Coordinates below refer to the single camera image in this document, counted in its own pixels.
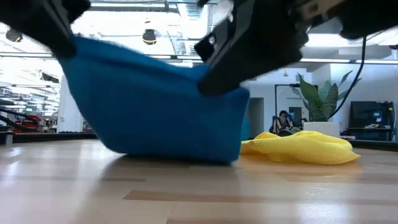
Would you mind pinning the red machine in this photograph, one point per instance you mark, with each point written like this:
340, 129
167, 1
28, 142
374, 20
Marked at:
28, 127

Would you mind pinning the blue microfiber towel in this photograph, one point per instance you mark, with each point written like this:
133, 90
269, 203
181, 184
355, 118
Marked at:
149, 118

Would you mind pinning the black aluminium table frame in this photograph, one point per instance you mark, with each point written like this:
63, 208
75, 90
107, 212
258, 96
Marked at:
46, 137

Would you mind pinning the person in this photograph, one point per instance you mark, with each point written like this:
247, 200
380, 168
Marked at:
282, 122

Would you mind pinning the silver ceiling duct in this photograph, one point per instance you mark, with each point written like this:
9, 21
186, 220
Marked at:
189, 12

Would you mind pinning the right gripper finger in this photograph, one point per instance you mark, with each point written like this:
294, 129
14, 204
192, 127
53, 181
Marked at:
267, 59
220, 79

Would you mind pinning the white pillar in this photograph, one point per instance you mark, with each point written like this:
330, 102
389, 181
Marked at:
66, 109

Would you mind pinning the black equipment cabinet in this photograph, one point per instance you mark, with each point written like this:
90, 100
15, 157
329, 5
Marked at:
367, 115

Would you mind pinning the small grey post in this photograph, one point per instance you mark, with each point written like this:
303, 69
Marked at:
9, 138

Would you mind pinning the green plant in white pot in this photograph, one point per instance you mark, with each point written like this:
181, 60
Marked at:
320, 129

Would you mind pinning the black metal frame stand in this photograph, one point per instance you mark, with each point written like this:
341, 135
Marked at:
284, 85

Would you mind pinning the yellow microfiber towel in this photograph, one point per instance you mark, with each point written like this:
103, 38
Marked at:
295, 149

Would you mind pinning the black ceiling camera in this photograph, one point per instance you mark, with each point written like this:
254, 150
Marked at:
149, 36
14, 35

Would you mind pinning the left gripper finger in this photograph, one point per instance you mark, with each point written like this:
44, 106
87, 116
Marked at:
46, 34
63, 34

